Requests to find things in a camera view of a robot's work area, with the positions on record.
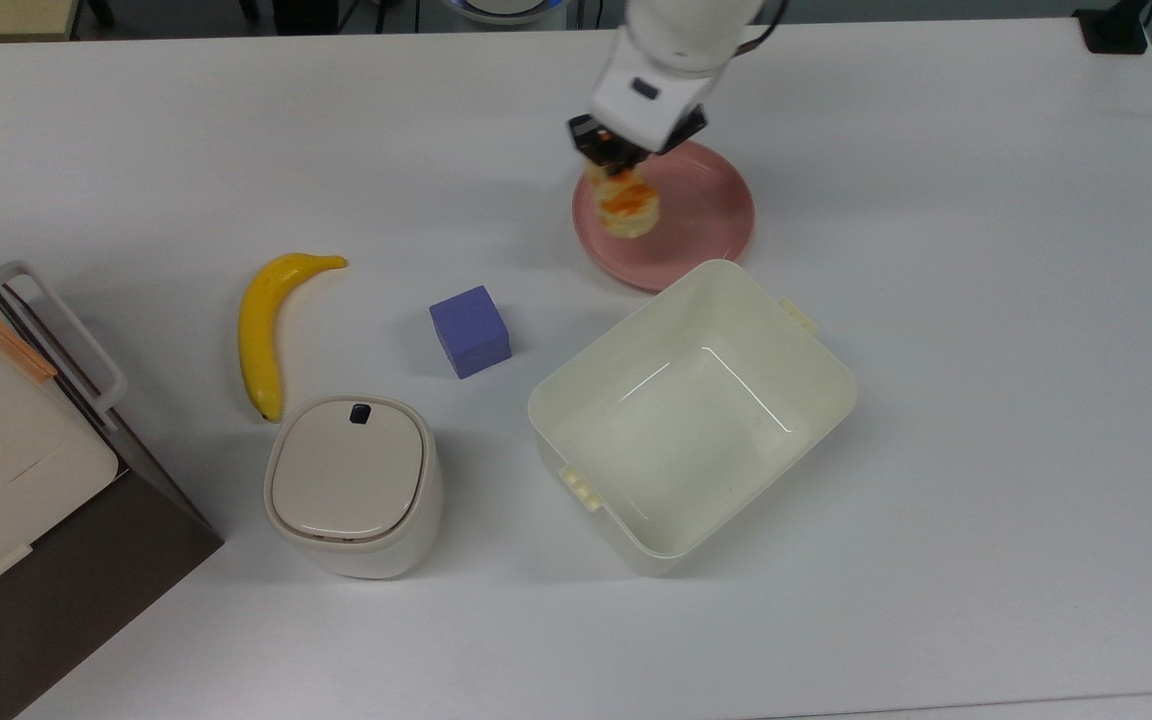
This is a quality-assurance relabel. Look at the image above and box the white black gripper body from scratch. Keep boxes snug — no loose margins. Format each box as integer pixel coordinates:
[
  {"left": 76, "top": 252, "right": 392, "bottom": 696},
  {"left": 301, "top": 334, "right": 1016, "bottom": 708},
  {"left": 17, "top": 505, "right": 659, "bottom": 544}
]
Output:
[{"left": 566, "top": 44, "right": 710, "bottom": 157}]

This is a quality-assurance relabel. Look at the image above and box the orange glazed bread roll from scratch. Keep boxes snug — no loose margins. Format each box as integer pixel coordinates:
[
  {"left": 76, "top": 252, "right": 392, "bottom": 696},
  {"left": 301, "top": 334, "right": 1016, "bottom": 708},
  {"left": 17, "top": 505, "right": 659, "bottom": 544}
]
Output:
[{"left": 586, "top": 165, "right": 661, "bottom": 240}]

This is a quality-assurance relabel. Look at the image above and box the pink round plate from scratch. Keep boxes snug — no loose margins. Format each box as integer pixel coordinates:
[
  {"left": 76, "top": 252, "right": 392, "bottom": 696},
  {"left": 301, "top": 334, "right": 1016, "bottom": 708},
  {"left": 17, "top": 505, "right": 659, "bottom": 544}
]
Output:
[{"left": 572, "top": 140, "right": 756, "bottom": 293}]

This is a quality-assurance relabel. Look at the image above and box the purple foam cube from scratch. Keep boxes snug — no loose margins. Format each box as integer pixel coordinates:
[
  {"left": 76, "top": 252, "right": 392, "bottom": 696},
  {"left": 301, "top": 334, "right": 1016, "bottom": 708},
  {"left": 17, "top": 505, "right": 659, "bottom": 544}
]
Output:
[{"left": 428, "top": 285, "right": 513, "bottom": 380}]

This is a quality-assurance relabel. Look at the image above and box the cream plastic storage box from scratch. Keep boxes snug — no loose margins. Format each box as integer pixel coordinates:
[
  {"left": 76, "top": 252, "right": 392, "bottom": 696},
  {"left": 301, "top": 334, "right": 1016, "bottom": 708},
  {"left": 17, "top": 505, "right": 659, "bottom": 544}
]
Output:
[{"left": 527, "top": 259, "right": 858, "bottom": 577}]

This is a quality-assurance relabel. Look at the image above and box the yellow banana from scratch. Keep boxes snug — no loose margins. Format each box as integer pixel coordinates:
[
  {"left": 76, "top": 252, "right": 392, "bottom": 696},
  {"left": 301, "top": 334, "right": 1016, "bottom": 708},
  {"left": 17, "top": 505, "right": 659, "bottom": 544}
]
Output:
[{"left": 238, "top": 252, "right": 348, "bottom": 423}]

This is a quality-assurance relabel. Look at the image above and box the white lidded trash can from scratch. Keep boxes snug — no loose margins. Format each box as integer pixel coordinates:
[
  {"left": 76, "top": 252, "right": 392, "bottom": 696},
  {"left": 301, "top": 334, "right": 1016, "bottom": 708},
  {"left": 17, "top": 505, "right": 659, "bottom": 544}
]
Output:
[{"left": 263, "top": 394, "right": 443, "bottom": 580}]

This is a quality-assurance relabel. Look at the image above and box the black table clamp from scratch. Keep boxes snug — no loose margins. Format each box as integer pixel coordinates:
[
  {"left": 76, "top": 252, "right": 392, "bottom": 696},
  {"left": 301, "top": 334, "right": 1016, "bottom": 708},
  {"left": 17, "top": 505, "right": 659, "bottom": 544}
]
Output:
[{"left": 1073, "top": 0, "right": 1152, "bottom": 55}]

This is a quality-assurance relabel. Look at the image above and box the white countertop oven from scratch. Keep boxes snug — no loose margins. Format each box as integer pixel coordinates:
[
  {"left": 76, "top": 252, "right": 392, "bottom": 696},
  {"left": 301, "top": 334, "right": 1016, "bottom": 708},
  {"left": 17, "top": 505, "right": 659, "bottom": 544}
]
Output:
[{"left": 0, "top": 218, "right": 225, "bottom": 720}]

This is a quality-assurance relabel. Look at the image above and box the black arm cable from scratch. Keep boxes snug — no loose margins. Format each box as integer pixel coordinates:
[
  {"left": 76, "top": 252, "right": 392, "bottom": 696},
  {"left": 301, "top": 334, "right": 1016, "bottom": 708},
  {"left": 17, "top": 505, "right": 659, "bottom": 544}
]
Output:
[{"left": 732, "top": 0, "right": 789, "bottom": 59}]

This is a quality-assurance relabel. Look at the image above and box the white robot base ring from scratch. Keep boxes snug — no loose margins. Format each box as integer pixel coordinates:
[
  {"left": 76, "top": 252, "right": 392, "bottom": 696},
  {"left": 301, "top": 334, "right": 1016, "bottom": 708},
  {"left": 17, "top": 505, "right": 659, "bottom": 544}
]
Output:
[{"left": 444, "top": 0, "right": 569, "bottom": 27}]

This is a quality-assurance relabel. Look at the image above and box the white oven door handle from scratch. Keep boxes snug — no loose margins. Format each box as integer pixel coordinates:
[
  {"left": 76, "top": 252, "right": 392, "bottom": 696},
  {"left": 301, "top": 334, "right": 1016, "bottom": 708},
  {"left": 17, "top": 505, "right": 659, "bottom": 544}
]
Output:
[{"left": 0, "top": 261, "right": 128, "bottom": 415}]

